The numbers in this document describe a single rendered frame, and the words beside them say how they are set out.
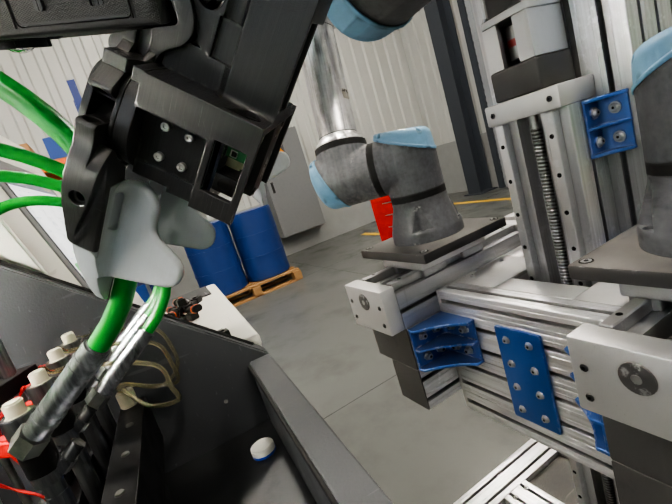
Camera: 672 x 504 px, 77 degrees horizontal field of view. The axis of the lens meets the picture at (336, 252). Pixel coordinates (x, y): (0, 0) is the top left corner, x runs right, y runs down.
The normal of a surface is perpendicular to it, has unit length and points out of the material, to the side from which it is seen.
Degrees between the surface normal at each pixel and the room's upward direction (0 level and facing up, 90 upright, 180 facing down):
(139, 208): 101
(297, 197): 90
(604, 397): 90
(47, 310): 90
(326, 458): 0
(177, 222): 107
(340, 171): 76
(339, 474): 0
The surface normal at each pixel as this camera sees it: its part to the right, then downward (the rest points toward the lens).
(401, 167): -0.29, 0.29
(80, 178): -0.08, 0.38
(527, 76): -0.84, 0.35
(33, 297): 0.39, 0.07
